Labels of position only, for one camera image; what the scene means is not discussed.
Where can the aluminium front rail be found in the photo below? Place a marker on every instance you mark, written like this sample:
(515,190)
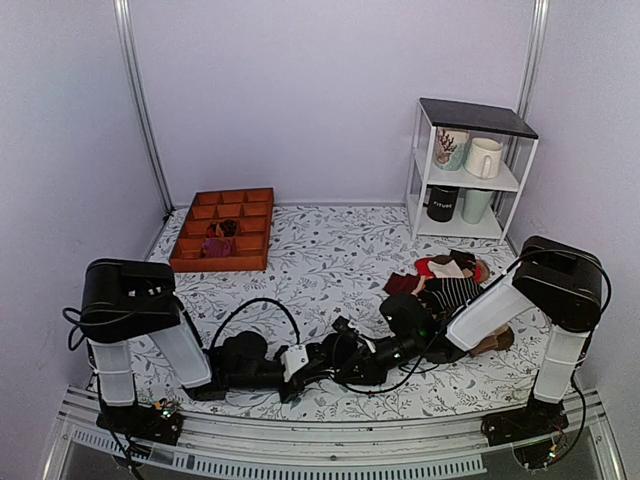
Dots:
(420,433)

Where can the floral ceramic mug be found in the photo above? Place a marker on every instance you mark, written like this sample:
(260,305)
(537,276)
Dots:
(451,148)

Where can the mint green tumbler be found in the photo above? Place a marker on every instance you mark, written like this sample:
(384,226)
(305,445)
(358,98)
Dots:
(476,202)

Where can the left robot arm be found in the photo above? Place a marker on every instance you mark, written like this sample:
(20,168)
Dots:
(124,299)

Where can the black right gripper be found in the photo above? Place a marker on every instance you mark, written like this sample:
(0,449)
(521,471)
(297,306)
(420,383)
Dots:
(371,373)

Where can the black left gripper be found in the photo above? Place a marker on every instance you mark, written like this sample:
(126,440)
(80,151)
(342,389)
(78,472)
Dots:
(301,378)

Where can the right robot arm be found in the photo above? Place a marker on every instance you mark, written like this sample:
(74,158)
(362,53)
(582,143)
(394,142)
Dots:
(569,287)

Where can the black mug white lettering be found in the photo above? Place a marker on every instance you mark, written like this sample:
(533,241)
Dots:
(441,203)

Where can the dark red rolled sock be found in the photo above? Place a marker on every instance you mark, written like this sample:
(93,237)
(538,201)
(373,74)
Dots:
(222,229)

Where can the cream and brown sock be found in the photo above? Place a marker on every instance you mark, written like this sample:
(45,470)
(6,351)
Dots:
(458,264)

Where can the orange wooden divider tray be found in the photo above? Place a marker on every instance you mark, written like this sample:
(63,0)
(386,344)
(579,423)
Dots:
(252,209)

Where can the cream ribbed mug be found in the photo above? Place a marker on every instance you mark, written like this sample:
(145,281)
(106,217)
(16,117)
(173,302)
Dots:
(484,158)

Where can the left aluminium post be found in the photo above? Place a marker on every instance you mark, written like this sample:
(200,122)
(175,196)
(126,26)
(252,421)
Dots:
(128,47)

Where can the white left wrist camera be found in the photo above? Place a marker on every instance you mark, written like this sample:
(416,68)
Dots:
(293,359)

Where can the brown argyle sock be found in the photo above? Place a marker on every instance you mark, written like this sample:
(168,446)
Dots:
(500,340)

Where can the white shelf rack black top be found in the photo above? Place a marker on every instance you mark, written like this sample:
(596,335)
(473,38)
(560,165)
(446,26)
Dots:
(503,125)

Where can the purple rolled sock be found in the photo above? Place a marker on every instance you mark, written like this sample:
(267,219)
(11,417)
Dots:
(217,247)

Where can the right aluminium post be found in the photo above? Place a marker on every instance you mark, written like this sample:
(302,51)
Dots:
(533,56)

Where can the aluminium post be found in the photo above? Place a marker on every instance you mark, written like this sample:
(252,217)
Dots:
(533,56)
(128,47)

